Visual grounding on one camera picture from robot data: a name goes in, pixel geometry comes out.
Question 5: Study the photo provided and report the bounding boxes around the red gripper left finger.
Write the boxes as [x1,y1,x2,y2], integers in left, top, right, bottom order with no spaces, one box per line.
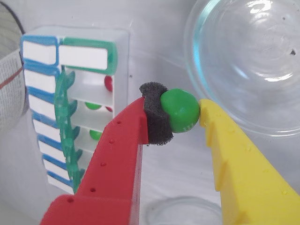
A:
[39,81,174,225]

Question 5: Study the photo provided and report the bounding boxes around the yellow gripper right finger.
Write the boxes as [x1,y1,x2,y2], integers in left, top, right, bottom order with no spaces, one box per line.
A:
[199,98,300,225]

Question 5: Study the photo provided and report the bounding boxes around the green ball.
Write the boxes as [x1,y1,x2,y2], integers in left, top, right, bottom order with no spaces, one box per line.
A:
[160,88,201,134]
[84,102,103,111]
[89,129,103,141]

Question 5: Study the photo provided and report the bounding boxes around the clear glass bowl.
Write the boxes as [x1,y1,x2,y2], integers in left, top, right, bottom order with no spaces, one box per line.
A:
[184,0,300,138]
[142,195,223,225]

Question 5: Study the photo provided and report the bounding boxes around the green blue pill organizer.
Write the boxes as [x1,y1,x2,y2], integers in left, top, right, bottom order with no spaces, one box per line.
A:
[20,26,131,195]

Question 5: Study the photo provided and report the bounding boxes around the printed label medicine bottle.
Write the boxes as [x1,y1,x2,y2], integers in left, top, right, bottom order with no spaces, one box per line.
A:
[0,0,27,133]

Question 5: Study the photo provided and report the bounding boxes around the white tablecloth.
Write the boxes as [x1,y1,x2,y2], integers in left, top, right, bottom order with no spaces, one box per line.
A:
[0,0,300,225]

